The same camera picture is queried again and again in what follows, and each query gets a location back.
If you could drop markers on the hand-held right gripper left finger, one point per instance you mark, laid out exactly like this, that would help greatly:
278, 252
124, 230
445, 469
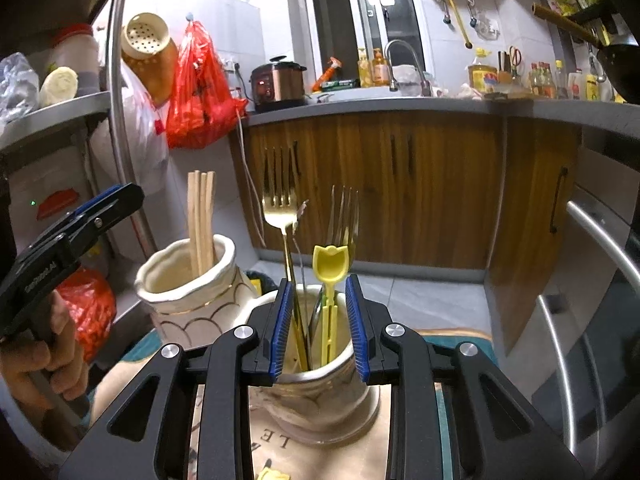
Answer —
280, 330

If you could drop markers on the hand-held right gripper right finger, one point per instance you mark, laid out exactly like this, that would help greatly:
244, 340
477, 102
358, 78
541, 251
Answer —
357, 330

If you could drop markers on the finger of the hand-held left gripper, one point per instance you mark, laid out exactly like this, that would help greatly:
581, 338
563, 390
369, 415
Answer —
75, 235
105, 197

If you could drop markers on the floral ceramic utensil holder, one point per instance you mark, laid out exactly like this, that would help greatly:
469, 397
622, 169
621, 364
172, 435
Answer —
320, 410

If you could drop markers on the wooden chopstick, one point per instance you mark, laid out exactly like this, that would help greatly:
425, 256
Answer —
193, 220
199, 220
204, 220
210, 210

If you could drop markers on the silver fork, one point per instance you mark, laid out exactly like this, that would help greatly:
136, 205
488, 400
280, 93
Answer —
342, 230

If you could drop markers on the gold fork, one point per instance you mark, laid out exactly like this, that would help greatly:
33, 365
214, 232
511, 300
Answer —
277, 210

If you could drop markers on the person's left hand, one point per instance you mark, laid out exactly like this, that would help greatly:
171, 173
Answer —
30, 365

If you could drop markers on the white plastic bag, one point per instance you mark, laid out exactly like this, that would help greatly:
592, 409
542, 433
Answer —
145, 145

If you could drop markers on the crumpled red plastic bag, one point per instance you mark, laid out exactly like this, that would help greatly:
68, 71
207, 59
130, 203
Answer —
90, 310

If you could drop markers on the metal storage rack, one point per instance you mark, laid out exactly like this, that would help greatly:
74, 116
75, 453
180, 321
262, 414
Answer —
117, 85

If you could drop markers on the teal quilted printed tablecloth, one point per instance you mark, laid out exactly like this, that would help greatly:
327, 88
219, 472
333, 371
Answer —
310, 460

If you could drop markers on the hanging red plastic bag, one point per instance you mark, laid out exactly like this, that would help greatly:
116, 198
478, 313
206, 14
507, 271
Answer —
200, 100

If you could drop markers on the plastic jar with red lid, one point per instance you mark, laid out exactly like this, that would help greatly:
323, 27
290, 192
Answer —
75, 60

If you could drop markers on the beige perforated drainer cup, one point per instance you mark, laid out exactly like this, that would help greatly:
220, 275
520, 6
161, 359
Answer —
150, 50

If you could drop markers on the wooden base cabinet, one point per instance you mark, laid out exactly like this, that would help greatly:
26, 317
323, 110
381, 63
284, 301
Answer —
425, 185

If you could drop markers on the dark red rice cooker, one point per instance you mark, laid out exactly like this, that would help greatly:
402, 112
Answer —
277, 85

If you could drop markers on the grey kitchen countertop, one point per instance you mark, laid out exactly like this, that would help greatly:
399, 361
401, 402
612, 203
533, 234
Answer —
400, 104

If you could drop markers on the stainless steel oven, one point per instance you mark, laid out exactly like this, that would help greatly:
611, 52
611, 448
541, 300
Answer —
600, 360

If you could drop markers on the green flat box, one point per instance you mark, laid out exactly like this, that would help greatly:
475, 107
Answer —
342, 85

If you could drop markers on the yellow liquid bottles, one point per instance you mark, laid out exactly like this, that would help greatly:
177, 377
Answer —
372, 70

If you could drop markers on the yellow oil container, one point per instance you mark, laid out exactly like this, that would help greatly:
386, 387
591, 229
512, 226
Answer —
482, 80

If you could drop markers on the metal kitchen faucet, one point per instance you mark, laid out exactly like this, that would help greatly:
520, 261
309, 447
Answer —
395, 50

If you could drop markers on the knife block with scissors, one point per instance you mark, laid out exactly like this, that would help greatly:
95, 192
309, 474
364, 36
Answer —
510, 67

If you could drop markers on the row of sauce bottles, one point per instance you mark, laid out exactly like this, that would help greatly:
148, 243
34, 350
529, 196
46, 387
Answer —
545, 82

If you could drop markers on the wall spice shelf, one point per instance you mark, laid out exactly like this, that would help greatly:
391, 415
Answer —
575, 5

